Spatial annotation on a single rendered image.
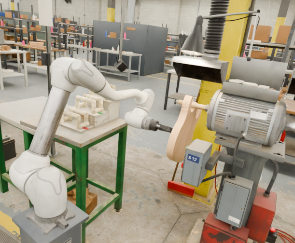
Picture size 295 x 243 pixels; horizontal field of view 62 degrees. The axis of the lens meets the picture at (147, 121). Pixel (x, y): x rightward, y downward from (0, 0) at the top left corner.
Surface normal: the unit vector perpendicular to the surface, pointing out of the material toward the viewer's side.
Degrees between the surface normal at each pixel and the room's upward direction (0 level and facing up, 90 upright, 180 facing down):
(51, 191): 75
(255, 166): 90
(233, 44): 90
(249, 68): 90
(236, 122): 90
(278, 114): 53
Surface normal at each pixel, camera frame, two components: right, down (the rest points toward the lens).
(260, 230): -0.49, 0.25
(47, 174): 0.18, -0.90
